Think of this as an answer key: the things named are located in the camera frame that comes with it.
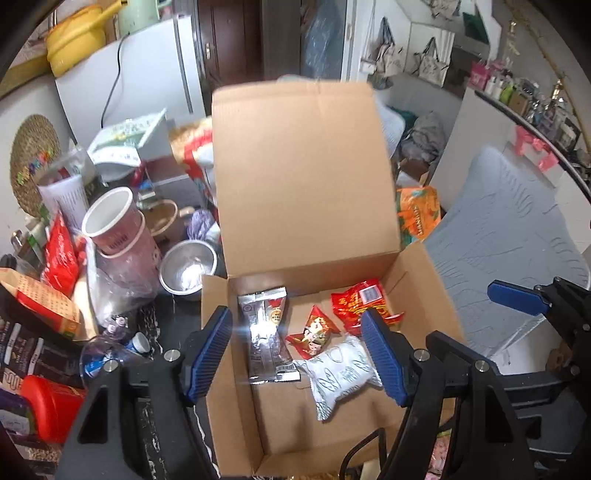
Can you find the white tote bag right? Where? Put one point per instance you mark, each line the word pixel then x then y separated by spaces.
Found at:
pixel 433 62

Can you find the yellow pot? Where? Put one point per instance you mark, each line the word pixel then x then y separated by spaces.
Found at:
pixel 79 36

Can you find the black printed box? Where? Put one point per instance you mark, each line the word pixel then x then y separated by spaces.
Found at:
pixel 25 353

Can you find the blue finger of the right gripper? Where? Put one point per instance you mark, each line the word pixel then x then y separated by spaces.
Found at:
pixel 515 297

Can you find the open cardboard box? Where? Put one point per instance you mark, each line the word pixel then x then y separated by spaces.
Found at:
pixel 306 201

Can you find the white refrigerator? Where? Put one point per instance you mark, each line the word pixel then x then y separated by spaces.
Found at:
pixel 149 71

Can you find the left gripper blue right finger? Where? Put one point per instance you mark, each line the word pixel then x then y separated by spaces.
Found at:
pixel 391 354

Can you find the small red cartoon snack packet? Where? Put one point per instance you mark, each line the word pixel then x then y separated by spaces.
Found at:
pixel 316 334

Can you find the steel bowl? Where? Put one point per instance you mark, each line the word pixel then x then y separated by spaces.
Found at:
pixel 184 266

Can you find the clear glass measuring jug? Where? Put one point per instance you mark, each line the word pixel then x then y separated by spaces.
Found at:
pixel 115 343

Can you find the white patterned snack pouch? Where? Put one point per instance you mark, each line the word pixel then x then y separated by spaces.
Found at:
pixel 337 373

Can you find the red gold-lettered snack packet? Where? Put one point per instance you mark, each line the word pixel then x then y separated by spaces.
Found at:
pixel 350 305

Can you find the light green electric kettle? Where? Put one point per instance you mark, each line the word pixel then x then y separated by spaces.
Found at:
pixel 140 14

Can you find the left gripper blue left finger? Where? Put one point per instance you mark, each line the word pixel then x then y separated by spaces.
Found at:
pixel 203 351

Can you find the white cabinet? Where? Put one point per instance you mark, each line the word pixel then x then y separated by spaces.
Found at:
pixel 484 121

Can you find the red foil bag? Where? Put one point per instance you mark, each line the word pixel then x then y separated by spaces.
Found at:
pixel 61 270

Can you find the silver foil snack packet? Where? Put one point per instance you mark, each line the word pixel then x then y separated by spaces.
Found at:
pixel 269 359

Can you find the red plastic container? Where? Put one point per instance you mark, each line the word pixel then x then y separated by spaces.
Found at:
pixel 54 406

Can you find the pink paper cup stack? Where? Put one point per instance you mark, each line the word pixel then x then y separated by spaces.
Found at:
pixel 127 252

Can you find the orange snack bag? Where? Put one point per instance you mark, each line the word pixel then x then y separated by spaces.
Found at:
pixel 419 213

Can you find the white tote bag left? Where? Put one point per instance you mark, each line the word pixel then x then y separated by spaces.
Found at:
pixel 383 62

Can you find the dark brown door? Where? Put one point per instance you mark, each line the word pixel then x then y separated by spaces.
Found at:
pixel 231 41

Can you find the woven round mat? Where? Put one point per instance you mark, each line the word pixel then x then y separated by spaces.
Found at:
pixel 34 147

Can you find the white tote bag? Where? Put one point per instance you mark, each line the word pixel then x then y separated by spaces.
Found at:
pixel 433 62
pixel 383 62

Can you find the grey leaf-pattern covered chair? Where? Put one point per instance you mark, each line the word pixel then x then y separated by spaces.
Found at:
pixel 504 225

